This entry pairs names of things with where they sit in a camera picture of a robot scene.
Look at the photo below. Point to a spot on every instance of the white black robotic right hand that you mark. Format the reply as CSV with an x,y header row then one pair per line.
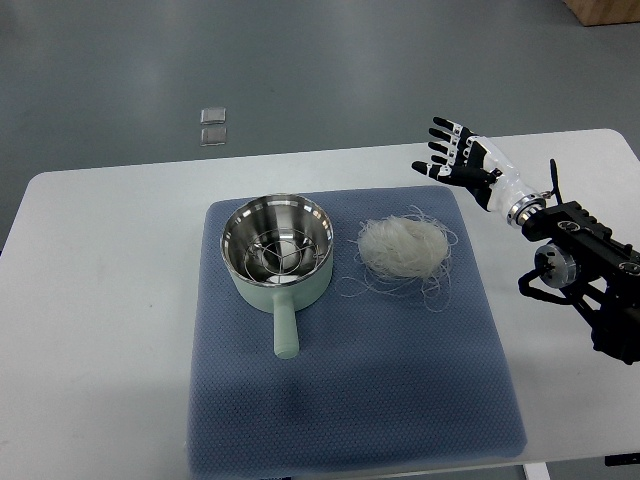
x,y
462,158

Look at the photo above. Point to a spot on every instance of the white vermicelli bundle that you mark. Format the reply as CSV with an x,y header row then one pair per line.
x,y
403,257

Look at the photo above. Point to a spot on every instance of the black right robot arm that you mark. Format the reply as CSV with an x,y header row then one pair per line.
x,y
582,266

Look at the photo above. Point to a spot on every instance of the mint green steel pot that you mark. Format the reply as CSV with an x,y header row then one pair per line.
x,y
282,301

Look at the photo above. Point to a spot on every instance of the blue textured mat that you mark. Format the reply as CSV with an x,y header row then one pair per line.
x,y
380,380

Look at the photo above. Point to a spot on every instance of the upper floor metal plate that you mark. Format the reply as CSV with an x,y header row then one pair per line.
x,y
213,115

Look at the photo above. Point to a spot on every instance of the white table leg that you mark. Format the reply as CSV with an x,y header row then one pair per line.
x,y
536,471

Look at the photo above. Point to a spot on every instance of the wire steaming rack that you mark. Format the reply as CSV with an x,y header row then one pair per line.
x,y
280,256

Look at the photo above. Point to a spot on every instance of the black table edge bracket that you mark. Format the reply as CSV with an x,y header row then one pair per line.
x,y
622,459

